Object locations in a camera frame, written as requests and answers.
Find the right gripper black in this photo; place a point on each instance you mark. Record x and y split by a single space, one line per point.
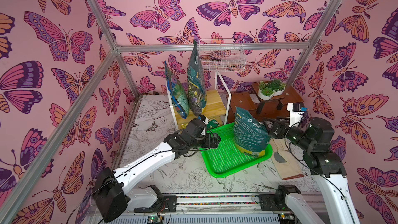
278 129

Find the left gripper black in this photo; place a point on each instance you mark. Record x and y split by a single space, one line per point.
214 143

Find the green plastic basket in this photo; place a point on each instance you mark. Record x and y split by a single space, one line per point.
226 159

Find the blue green soil bag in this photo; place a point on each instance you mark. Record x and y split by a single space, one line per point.
178 95

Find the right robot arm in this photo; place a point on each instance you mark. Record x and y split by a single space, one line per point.
325 166

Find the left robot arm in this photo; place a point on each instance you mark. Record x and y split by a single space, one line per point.
112 187

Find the brown wooden step stand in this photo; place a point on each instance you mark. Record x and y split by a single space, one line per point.
260 109

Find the yellow green packet right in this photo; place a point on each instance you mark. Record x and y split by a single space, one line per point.
213 123

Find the succulent plant white pot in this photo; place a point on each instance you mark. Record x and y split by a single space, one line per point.
267 90

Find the tan work glove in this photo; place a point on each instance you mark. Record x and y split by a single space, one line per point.
283 160

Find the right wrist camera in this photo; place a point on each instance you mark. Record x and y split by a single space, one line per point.
296 113

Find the white wire basket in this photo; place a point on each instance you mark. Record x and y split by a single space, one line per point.
222 57

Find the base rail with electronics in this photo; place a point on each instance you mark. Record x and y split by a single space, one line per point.
234 208

